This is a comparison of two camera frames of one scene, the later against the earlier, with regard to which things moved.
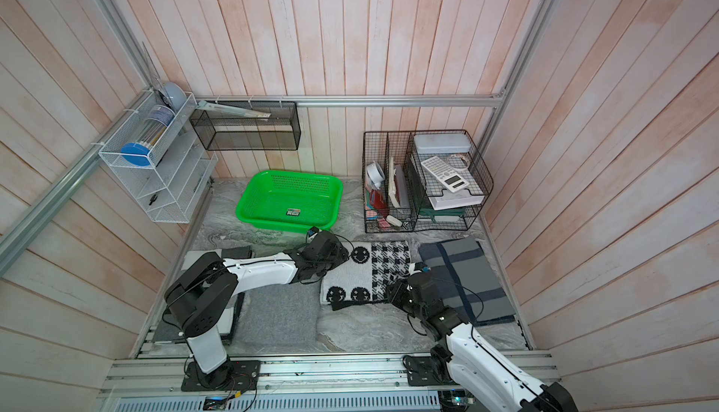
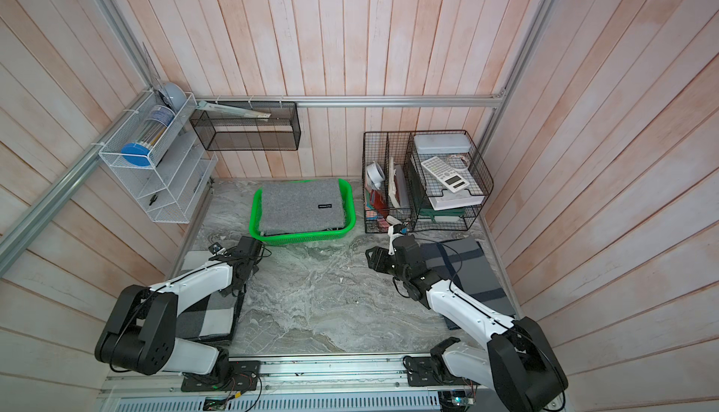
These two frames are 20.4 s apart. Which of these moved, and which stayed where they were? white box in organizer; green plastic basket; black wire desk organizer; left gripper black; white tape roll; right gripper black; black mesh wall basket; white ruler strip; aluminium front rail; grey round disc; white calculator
Moved: right gripper black; green plastic basket; left gripper black
Stayed: aluminium front rail; white calculator; white ruler strip; white tape roll; black wire desk organizer; grey round disc; black mesh wall basket; white box in organizer
